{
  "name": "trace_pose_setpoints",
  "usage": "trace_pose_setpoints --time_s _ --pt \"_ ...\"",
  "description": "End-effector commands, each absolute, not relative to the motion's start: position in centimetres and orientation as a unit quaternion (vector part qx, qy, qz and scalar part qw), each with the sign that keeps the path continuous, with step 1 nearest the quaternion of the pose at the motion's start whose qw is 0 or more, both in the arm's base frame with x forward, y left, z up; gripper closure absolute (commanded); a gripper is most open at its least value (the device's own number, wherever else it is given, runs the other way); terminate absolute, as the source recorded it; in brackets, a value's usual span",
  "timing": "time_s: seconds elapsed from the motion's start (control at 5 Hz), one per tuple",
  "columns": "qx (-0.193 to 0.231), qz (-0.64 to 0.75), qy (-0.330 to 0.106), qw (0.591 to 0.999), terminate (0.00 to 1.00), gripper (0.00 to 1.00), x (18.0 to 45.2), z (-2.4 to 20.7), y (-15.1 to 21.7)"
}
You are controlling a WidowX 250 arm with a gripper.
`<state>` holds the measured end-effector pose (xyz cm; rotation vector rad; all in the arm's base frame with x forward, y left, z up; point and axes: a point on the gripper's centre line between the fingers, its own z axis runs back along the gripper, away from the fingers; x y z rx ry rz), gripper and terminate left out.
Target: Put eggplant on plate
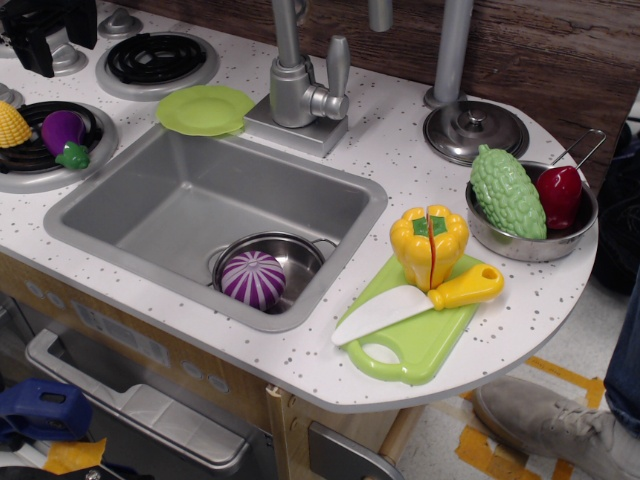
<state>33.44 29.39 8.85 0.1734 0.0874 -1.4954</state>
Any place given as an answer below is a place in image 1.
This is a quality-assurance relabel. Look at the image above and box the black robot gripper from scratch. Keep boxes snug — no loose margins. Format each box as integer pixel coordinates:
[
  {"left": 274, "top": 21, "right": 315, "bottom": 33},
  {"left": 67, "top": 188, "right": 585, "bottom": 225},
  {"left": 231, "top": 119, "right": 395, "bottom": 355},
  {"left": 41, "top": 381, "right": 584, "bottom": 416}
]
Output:
[{"left": 1, "top": 1, "right": 97, "bottom": 77}]

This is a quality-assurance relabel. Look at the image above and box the purple toy eggplant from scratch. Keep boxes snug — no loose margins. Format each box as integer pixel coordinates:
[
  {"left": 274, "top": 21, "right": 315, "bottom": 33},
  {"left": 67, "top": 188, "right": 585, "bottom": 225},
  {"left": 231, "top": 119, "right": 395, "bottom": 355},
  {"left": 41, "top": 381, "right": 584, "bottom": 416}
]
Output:
[{"left": 40, "top": 110, "right": 90, "bottom": 170}]

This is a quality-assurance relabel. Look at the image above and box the green plastic plate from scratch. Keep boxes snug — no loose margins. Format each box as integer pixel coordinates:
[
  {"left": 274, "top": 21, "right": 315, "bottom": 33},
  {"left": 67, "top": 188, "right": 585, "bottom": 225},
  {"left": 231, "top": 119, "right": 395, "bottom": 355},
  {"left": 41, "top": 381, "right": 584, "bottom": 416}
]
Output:
[{"left": 156, "top": 85, "right": 255, "bottom": 137}]

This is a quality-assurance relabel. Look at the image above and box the silver stove knob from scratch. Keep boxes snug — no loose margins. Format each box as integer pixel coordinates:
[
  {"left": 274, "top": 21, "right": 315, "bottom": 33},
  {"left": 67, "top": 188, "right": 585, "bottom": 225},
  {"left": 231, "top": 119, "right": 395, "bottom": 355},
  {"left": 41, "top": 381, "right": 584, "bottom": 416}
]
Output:
[
  {"left": 98, "top": 7, "right": 143, "bottom": 40},
  {"left": 52, "top": 43, "right": 88, "bottom": 77}
]

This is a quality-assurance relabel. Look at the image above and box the silver stove knob rear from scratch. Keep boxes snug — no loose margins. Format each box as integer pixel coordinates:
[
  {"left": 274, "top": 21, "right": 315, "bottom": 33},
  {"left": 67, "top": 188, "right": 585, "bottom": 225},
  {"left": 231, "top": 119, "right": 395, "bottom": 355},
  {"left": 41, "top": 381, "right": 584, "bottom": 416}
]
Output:
[{"left": 98, "top": 7, "right": 143, "bottom": 40}]

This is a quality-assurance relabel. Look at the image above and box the yellow toy corn cob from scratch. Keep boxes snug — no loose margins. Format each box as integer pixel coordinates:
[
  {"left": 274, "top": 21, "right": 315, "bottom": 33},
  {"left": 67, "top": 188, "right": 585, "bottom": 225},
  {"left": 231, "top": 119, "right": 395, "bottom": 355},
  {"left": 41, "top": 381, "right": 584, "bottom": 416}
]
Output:
[{"left": 0, "top": 101, "right": 32, "bottom": 148}]

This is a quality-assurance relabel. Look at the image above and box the rear black stove burner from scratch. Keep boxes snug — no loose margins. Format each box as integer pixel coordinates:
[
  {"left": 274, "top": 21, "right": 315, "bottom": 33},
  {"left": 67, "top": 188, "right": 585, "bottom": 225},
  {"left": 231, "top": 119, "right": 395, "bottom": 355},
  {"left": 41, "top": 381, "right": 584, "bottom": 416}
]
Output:
[{"left": 95, "top": 32, "right": 220, "bottom": 102}]

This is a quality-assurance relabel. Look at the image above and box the black stove burner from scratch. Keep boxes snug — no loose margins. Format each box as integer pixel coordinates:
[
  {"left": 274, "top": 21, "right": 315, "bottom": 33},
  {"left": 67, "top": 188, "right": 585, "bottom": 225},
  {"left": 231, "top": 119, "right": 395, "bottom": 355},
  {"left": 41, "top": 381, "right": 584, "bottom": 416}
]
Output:
[
  {"left": 95, "top": 32, "right": 220, "bottom": 102},
  {"left": 1, "top": 101, "right": 119, "bottom": 194}
]

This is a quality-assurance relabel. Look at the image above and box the front black stove burner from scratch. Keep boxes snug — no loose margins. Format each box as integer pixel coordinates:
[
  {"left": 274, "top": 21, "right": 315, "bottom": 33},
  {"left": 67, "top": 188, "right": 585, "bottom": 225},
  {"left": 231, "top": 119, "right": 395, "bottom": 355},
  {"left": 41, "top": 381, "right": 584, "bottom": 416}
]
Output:
[{"left": 1, "top": 101, "right": 119, "bottom": 194}]

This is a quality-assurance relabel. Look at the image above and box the grey toy sink basin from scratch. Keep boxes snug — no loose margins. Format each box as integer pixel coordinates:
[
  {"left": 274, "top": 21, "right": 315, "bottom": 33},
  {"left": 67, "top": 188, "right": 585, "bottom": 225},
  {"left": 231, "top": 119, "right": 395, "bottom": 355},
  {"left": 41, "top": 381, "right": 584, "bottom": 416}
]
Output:
[{"left": 44, "top": 126, "right": 387, "bottom": 332}]

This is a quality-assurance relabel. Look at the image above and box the silver toy faucet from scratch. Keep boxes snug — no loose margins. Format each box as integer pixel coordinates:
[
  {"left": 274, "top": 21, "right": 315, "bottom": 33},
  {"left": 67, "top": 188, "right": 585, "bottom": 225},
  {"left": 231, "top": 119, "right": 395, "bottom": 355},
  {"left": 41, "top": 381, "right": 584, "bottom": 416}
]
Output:
[{"left": 244, "top": 1, "right": 351, "bottom": 157}]

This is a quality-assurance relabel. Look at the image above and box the purple striped toy onion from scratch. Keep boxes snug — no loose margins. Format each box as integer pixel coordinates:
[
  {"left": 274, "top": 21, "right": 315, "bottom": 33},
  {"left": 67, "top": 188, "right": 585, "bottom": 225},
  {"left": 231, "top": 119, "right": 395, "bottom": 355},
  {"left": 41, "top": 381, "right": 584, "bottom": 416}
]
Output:
[{"left": 221, "top": 250, "right": 286, "bottom": 311}]

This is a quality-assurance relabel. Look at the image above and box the small steel pot in sink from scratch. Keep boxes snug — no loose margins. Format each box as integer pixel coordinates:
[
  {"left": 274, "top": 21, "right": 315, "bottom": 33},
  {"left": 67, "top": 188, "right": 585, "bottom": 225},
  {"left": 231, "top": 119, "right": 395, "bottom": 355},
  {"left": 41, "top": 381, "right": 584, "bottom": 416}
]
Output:
[{"left": 209, "top": 231, "right": 337, "bottom": 314}]

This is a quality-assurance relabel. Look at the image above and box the blue clamp tool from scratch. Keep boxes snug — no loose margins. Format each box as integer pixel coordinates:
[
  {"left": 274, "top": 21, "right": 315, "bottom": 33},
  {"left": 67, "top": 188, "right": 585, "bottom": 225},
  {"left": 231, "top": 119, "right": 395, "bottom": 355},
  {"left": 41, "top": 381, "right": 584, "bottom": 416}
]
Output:
[{"left": 1, "top": 378, "right": 93, "bottom": 443}]

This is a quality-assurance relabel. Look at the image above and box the steel pot lid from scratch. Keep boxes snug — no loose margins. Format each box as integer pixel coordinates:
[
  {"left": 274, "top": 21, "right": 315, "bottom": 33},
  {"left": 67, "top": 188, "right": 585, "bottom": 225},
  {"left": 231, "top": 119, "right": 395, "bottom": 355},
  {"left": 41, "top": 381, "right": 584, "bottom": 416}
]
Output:
[{"left": 423, "top": 100, "right": 529, "bottom": 166}]

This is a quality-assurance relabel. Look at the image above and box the yellow toy bell pepper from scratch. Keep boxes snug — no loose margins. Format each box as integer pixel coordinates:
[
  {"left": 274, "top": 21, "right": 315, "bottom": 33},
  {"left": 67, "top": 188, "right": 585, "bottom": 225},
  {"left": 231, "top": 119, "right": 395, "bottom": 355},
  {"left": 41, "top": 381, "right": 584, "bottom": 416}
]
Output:
[{"left": 390, "top": 205, "right": 470, "bottom": 292}]

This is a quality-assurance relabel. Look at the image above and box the green toy bitter gourd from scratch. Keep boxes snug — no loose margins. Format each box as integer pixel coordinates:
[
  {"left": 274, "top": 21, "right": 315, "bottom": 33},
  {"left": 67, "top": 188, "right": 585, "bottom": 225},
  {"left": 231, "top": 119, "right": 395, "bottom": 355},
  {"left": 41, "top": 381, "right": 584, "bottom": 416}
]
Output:
[{"left": 470, "top": 144, "right": 547, "bottom": 240}]

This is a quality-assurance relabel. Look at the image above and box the red toy pepper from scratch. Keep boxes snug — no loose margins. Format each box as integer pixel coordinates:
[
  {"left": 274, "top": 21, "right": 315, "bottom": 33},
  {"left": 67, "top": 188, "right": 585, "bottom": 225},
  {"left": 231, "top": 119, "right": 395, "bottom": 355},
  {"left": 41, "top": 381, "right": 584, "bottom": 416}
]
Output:
[{"left": 536, "top": 166, "right": 582, "bottom": 230}]

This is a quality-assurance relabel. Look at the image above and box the grey suede shoe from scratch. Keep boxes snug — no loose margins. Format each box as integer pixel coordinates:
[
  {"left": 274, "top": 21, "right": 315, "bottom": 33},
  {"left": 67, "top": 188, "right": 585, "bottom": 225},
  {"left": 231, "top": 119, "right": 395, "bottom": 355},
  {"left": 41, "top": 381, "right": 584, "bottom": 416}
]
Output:
[{"left": 472, "top": 376, "right": 639, "bottom": 479}]

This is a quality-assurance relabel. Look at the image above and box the blue jeans leg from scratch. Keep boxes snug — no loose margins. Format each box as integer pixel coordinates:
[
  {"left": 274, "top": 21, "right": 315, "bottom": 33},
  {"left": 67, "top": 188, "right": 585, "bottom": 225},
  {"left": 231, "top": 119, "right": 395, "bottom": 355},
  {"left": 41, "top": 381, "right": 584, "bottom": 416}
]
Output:
[{"left": 604, "top": 279, "right": 639, "bottom": 438}]

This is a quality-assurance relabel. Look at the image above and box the silver oven door handle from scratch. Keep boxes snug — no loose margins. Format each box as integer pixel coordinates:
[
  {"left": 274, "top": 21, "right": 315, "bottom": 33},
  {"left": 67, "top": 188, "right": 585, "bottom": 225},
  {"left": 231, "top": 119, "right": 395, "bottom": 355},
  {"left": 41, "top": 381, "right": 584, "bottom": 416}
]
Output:
[{"left": 26, "top": 330, "right": 261, "bottom": 479}]

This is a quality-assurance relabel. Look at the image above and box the grey vertical post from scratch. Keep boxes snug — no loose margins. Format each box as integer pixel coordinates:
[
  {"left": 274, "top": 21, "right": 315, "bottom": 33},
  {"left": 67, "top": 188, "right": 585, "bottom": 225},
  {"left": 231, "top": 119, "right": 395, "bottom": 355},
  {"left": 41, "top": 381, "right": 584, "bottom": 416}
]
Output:
[{"left": 424, "top": 0, "right": 474, "bottom": 108}]

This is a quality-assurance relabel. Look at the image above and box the yellow handled toy knife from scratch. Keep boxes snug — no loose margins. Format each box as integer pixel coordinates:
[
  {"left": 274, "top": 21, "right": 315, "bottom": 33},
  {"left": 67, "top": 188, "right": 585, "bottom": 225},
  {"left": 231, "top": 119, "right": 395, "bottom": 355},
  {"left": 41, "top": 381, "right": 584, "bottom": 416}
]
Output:
[{"left": 331, "top": 264, "right": 505, "bottom": 346}]

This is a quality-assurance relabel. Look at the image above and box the steel pan with wire handle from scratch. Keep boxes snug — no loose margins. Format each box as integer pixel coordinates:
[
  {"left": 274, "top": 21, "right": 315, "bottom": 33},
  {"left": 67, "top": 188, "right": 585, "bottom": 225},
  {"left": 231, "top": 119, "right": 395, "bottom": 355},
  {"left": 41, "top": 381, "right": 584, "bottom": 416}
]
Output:
[{"left": 466, "top": 129, "right": 606, "bottom": 262}]

